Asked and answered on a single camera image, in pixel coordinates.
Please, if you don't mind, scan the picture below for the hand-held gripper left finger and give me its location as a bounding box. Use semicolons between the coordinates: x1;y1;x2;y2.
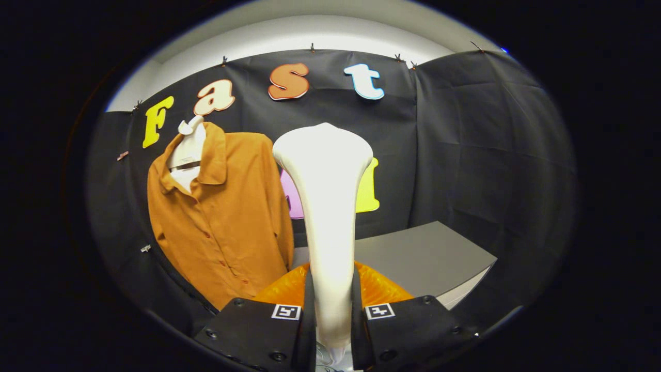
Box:
194;262;317;372

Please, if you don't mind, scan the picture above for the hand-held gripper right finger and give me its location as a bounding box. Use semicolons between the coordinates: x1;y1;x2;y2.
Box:
351;261;481;371

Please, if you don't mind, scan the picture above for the orange-brown button shirt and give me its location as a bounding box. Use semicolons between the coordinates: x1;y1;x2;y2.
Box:
147;121;295;311

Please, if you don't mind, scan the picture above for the grey box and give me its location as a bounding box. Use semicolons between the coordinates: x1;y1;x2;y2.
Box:
292;221;498;311

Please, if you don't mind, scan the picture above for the white mannequin torso stand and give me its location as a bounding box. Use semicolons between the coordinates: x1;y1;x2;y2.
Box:
166;115;207;194

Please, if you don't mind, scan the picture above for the black backdrop cloth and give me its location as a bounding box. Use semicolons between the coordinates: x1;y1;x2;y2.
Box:
85;49;579;342

